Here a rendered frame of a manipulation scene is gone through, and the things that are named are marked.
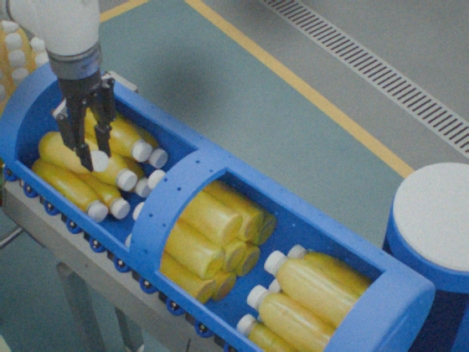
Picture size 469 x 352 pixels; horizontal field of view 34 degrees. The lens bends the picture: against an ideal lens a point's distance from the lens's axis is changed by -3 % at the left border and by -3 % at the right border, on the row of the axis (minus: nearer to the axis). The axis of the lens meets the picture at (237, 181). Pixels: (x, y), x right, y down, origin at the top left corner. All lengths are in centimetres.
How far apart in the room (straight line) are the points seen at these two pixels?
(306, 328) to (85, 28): 60
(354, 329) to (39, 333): 164
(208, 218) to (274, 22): 242
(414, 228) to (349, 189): 143
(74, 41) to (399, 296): 64
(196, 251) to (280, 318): 20
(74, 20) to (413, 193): 78
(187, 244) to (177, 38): 231
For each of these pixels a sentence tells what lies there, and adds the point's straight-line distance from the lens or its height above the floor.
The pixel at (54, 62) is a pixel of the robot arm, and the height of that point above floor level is 144.
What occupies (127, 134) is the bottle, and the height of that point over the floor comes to 114.
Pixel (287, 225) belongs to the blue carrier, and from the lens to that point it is 150.
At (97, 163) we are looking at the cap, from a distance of 147.
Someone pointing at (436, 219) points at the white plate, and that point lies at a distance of 157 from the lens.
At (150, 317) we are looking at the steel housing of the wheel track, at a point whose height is 88.
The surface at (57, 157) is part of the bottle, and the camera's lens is 155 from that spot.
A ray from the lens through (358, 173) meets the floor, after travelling 302.
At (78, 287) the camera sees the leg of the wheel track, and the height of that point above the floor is 55.
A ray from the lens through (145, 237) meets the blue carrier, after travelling 135.
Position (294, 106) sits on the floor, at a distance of 326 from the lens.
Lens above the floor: 223
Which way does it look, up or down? 49 degrees down
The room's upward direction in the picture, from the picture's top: 1 degrees counter-clockwise
